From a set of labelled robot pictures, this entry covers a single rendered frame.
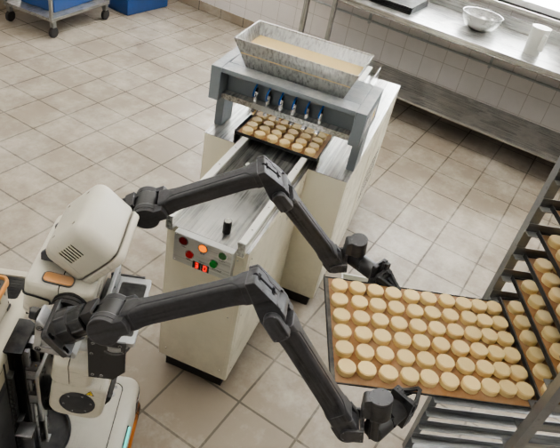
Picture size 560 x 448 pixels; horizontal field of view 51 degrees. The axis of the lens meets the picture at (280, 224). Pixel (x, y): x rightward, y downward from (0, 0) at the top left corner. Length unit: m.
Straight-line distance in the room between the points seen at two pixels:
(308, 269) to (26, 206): 1.71
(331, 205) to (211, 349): 0.85
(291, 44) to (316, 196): 0.71
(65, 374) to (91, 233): 0.52
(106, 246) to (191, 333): 1.18
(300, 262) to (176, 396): 0.89
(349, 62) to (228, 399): 1.61
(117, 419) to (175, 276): 0.57
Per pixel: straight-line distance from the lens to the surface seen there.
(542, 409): 1.69
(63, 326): 1.42
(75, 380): 1.81
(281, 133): 2.73
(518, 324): 1.91
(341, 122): 2.62
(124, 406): 2.36
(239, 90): 2.73
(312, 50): 2.76
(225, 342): 2.49
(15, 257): 3.36
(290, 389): 2.81
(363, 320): 1.70
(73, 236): 1.43
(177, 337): 2.61
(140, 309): 1.34
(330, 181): 2.67
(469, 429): 2.56
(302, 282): 3.05
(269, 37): 2.81
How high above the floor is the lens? 2.23
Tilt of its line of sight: 37 degrees down
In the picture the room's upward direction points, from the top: 13 degrees clockwise
